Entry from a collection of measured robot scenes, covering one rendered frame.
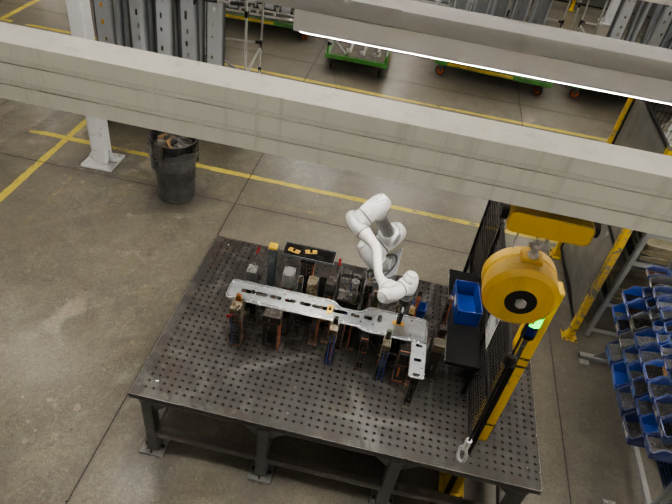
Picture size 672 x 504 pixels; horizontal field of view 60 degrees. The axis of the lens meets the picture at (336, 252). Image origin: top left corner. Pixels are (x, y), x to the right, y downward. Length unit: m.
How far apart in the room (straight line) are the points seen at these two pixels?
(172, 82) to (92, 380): 4.00
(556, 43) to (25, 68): 1.26
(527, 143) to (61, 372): 4.39
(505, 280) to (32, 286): 4.95
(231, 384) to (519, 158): 3.10
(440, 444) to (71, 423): 2.59
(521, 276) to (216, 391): 2.92
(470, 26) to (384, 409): 2.70
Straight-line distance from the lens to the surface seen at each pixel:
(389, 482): 4.04
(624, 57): 1.77
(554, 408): 5.24
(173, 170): 6.14
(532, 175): 1.02
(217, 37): 7.35
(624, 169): 1.04
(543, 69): 1.75
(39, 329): 5.33
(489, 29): 1.70
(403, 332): 3.89
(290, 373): 3.94
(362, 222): 3.81
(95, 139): 6.95
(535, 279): 1.15
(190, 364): 3.98
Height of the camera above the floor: 3.83
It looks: 40 degrees down
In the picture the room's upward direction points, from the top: 9 degrees clockwise
